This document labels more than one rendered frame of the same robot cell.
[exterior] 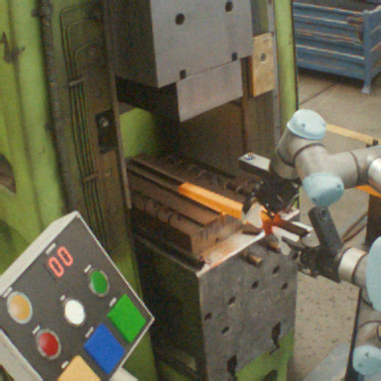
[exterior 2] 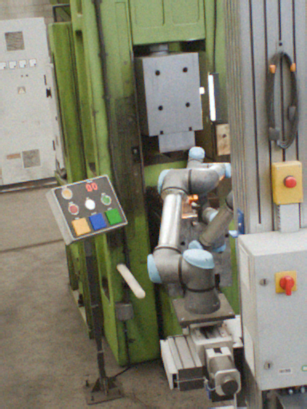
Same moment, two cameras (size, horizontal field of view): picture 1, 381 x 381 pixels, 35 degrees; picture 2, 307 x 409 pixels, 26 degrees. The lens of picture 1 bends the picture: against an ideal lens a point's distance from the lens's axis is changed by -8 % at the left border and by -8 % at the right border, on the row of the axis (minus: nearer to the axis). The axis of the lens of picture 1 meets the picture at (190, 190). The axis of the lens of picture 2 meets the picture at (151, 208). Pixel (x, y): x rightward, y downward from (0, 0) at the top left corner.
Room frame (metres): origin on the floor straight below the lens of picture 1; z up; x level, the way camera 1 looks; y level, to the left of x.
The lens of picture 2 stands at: (-1.92, -1.50, 1.95)
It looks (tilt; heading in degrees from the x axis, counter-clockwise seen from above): 15 degrees down; 26
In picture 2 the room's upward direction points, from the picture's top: 5 degrees counter-clockwise
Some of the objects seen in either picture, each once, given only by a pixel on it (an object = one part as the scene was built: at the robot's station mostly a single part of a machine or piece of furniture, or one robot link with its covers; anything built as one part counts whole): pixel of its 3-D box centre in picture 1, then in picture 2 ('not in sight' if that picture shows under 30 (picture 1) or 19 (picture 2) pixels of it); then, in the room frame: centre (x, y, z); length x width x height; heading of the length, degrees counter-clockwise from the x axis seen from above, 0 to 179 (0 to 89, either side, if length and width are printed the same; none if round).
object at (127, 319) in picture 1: (125, 318); (113, 216); (0.96, 0.15, 1.01); 0.07 x 0.05 x 0.07; 155
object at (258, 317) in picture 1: (186, 268); (182, 240); (1.55, 0.03, 0.69); 0.56 x 0.38 x 0.45; 40
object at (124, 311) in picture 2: not in sight; (124, 311); (1.20, 0.28, 0.36); 0.09 x 0.07 x 0.12; 130
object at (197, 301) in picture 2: not in sight; (201, 295); (0.42, -0.53, 0.87); 0.15 x 0.15 x 0.10
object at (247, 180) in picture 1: (252, 193); (209, 200); (1.51, -0.16, 0.95); 0.12 x 0.08 x 0.06; 40
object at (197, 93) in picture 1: (152, 72); (165, 136); (1.51, 0.07, 1.32); 0.42 x 0.20 x 0.10; 40
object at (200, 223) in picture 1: (165, 198); (170, 198); (1.51, 0.07, 0.96); 0.42 x 0.20 x 0.09; 40
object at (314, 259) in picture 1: (324, 256); (205, 213); (1.12, -0.29, 0.99); 0.12 x 0.08 x 0.09; 41
